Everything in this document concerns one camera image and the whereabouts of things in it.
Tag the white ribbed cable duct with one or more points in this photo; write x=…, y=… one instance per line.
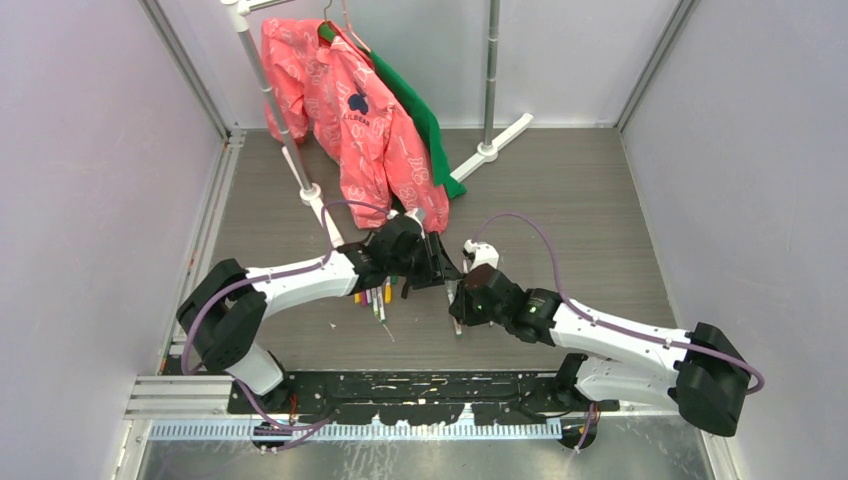
x=251, y=430

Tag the green garment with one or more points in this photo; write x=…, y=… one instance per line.
x=425, y=121

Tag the green capped marker left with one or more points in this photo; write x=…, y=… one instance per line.
x=382, y=316

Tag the pink patterned jacket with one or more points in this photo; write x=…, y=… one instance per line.
x=325, y=85

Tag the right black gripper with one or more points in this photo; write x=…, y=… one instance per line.
x=461, y=308

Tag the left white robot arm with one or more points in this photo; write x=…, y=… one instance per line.
x=222, y=316

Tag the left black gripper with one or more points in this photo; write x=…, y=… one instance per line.
x=436, y=270

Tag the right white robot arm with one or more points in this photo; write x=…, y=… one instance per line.
x=699, y=372

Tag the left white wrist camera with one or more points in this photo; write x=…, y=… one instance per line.
x=415, y=215

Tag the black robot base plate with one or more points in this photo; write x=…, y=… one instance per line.
x=424, y=398

